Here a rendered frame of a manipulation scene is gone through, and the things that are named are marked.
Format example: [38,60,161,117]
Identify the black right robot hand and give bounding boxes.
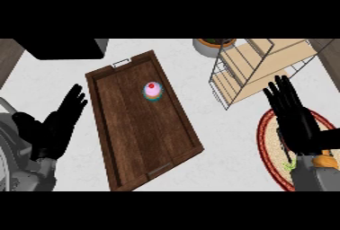
[261,75,340,156]

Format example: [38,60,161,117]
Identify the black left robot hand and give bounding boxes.
[10,83,88,162]

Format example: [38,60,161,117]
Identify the round red-rimmed woven placemat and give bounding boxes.
[255,107,340,192]

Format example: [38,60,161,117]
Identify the orange-brown croissant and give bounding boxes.
[310,149,340,169]

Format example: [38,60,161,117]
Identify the brown wooden tray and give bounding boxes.
[84,49,205,192]

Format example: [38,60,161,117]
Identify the pink frosted cupcake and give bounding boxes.
[142,81,164,102]

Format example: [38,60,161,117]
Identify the black appliance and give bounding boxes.
[12,39,111,61]

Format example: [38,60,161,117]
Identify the grey plant pot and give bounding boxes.
[190,39,239,59]

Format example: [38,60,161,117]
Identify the wire tiered shelf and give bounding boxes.
[207,39,331,111]

